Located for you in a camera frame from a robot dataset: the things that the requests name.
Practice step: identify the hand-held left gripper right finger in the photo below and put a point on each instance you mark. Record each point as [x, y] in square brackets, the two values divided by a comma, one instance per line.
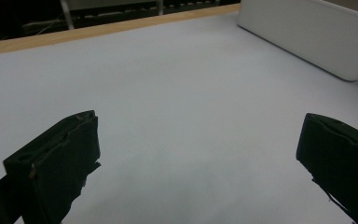
[338, 161]

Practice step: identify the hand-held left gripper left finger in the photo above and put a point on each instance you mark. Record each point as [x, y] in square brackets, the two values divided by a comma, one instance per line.
[52, 168]

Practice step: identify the white plastic bin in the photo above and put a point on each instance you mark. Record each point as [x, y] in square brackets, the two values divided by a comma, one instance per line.
[307, 34]

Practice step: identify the white table sheet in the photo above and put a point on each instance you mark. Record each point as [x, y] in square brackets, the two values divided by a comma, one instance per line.
[183, 109]

